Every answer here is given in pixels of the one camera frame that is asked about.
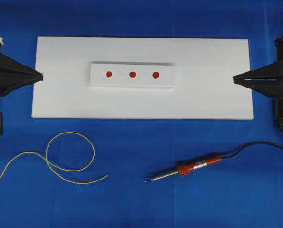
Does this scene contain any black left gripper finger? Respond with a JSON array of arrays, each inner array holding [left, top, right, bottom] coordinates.
[[0, 53, 43, 78], [0, 78, 43, 97]]

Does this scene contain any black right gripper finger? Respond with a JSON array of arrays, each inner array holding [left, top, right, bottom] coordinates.
[[233, 62, 283, 80], [234, 80, 283, 98]]

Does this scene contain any yellow solder wire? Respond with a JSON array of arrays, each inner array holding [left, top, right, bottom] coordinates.
[[0, 132, 109, 189]]

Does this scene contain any orange handled soldering iron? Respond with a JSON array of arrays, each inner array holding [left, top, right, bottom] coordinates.
[[144, 156, 222, 182]]

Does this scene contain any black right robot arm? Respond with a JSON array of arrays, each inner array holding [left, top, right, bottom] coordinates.
[[233, 36, 283, 131]]

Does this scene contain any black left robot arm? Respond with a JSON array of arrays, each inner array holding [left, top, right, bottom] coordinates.
[[0, 36, 43, 97]]

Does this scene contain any large white foam board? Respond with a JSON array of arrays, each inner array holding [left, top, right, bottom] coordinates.
[[32, 36, 254, 120]]

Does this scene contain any blue table cloth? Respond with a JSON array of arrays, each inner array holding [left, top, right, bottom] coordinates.
[[0, 0, 283, 228]]

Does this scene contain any small white raised plate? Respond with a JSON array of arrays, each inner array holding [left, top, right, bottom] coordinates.
[[90, 62, 175, 89]]

